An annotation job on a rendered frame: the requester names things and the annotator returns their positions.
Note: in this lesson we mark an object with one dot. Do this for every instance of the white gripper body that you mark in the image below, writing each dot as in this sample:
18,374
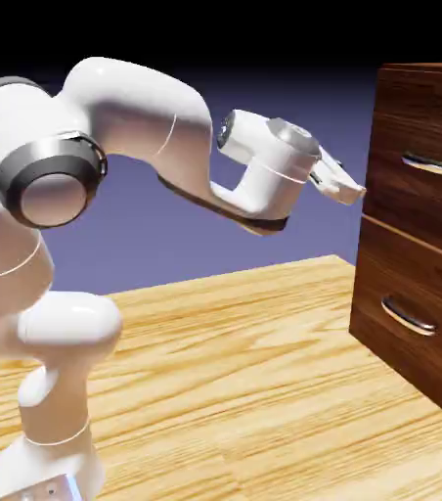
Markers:
340,180

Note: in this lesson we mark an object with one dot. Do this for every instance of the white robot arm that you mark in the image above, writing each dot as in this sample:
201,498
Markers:
135,113

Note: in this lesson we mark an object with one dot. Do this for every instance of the dark wood drawer front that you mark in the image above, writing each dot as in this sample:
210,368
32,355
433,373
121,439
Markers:
408,203
408,352

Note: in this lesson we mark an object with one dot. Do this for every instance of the dark wood cabinet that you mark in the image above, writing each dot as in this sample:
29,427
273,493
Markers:
416,242

